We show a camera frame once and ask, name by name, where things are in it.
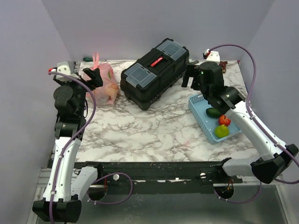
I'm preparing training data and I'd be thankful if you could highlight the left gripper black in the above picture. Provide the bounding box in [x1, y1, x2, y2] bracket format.
[54, 68, 102, 116]

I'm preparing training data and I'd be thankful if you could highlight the pink plastic bag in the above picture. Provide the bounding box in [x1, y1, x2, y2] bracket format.
[90, 52, 120, 106]

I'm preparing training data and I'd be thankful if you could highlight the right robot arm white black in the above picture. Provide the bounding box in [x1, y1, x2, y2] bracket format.
[182, 62, 299, 184]

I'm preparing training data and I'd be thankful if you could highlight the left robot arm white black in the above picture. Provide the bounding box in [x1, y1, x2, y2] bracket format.
[32, 68, 104, 224]

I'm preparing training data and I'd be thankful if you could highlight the dark green fake avocado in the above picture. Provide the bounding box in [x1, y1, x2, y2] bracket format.
[206, 107, 222, 119]

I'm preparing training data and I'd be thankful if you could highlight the red fake apple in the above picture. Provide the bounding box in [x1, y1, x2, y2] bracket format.
[218, 115, 231, 126]

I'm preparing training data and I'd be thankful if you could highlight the green fake pear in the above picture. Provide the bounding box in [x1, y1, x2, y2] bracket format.
[214, 125, 229, 138]

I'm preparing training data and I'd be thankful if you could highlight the blue plastic basket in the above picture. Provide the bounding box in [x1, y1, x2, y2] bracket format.
[188, 94, 242, 144]

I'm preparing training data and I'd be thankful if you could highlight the black plastic toolbox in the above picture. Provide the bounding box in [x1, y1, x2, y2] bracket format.
[120, 38, 189, 111]

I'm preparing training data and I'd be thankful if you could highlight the green handled screwdriver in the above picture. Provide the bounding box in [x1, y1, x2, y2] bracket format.
[82, 57, 107, 63]

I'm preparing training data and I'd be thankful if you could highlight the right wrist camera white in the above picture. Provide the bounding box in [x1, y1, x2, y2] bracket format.
[203, 49, 220, 64]

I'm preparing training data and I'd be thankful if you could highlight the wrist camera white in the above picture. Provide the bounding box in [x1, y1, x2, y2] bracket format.
[203, 49, 220, 64]
[48, 61, 75, 77]

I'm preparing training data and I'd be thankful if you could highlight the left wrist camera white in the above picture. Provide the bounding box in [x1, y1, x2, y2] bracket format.
[48, 61, 75, 77]

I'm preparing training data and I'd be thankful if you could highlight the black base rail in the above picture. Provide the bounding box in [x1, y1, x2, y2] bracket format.
[74, 161, 242, 195]

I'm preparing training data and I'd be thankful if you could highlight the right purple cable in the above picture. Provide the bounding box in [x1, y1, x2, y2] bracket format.
[209, 44, 299, 185]

